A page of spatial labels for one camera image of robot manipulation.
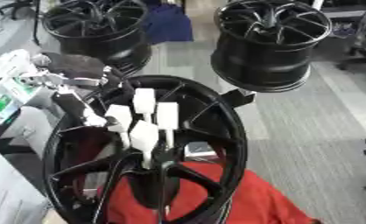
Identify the black spoked wheel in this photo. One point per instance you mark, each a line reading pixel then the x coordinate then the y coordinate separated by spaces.
pixel 219 122
pixel 107 43
pixel 262 64

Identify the blue cloth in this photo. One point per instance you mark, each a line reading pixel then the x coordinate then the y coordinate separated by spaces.
pixel 168 24

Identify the black office chair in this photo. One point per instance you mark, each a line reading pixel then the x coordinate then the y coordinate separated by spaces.
pixel 362 43

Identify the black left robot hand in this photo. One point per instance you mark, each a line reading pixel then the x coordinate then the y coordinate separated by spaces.
pixel 79 65

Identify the black bracket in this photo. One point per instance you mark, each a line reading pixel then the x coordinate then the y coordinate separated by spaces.
pixel 240 97

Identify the pale grey cabinet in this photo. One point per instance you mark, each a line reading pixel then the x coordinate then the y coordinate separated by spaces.
pixel 10 189

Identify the white pin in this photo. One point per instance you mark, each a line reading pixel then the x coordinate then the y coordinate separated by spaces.
pixel 143 100
pixel 118 115
pixel 167 116
pixel 143 135

